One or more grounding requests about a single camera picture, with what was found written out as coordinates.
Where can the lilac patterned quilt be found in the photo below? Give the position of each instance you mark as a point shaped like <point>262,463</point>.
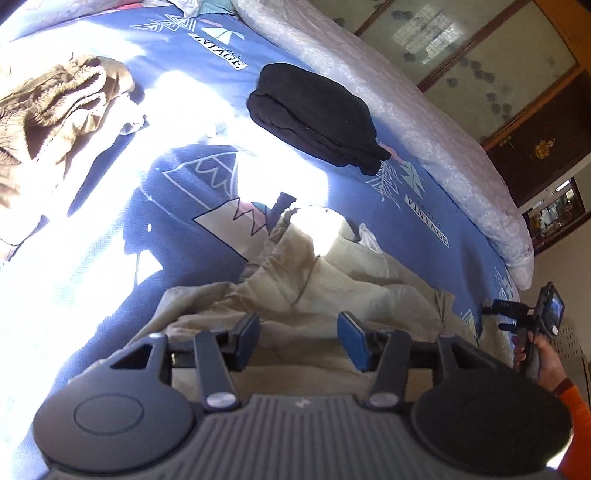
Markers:
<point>415,115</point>

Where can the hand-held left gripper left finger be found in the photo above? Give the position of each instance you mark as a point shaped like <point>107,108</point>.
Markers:
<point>247,341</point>

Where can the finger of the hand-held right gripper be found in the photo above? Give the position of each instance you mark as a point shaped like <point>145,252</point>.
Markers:
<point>505,308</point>

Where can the beige pants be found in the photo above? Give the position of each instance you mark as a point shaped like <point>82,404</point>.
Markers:
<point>323,286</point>

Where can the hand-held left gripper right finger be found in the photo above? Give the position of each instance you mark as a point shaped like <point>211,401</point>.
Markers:
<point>353,342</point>

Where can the glass display cabinet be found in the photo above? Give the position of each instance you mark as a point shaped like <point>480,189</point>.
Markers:
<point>554,214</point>

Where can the dark wooden door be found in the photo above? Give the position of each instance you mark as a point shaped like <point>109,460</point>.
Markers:
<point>540,152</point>

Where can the person's right hand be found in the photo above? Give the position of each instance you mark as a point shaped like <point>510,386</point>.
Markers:
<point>545,362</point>

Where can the white perforated panel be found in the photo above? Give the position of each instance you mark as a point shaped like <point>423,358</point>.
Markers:
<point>575,344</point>

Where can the wooden wardrobe with glass doors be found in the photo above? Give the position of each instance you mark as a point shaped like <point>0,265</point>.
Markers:
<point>485,69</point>

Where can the blue printed bed sheet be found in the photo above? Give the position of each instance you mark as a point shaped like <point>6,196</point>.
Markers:
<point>464,258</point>

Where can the black folded pants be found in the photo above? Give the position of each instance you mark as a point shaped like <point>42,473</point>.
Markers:
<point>314,120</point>

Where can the brown crumpled pants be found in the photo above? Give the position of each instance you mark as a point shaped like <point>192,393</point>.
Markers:
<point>51,106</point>

